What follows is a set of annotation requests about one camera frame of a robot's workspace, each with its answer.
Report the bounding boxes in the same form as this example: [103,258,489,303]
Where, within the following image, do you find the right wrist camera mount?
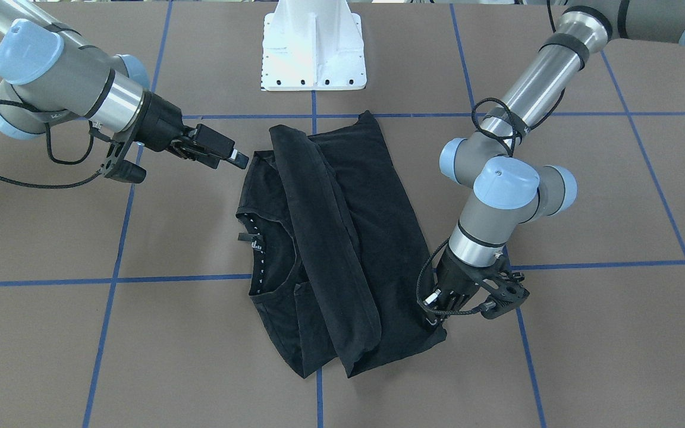
[99,139,146,184]

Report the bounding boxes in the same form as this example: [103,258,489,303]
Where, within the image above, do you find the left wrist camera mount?
[479,271,530,320]

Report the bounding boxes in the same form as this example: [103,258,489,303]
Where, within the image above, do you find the black graphic t-shirt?
[235,111,448,377]

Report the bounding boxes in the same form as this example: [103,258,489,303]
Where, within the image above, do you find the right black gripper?
[135,92,249,169]

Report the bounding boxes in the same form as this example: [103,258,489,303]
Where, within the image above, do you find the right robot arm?
[0,1,249,182]

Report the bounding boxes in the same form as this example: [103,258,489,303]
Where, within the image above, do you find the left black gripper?
[422,249,489,327]

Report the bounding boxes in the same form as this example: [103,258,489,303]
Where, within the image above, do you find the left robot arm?
[416,1,685,327]

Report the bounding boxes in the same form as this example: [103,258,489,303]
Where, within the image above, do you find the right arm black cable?
[0,100,111,190]

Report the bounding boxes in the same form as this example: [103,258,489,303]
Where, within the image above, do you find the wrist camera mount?
[99,139,146,184]
[479,271,530,320]

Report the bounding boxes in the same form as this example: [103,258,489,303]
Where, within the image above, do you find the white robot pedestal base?
[260,1,367,92]

